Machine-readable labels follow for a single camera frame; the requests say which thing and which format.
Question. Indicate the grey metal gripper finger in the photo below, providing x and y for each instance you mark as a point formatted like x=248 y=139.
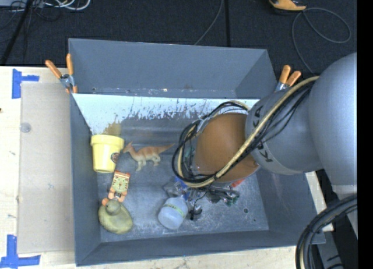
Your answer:
x=197 y=209

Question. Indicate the white plastic bottle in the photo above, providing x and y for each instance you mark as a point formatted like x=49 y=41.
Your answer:
x=172 y=212

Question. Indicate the orange toy dinosaur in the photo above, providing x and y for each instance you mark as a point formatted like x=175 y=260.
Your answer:
x=145 y=154

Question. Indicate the yellow-green rubber duck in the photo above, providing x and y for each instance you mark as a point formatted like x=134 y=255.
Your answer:
x=115 y=218

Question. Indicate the yellow plastic cup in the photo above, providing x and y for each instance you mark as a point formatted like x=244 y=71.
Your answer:
x=105 y=152

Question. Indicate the grey metal bin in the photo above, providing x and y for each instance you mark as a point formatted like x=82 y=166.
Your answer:
x=151 y=70

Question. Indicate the pale wood flat board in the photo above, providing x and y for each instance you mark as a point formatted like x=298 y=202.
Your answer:
x=43 y=169

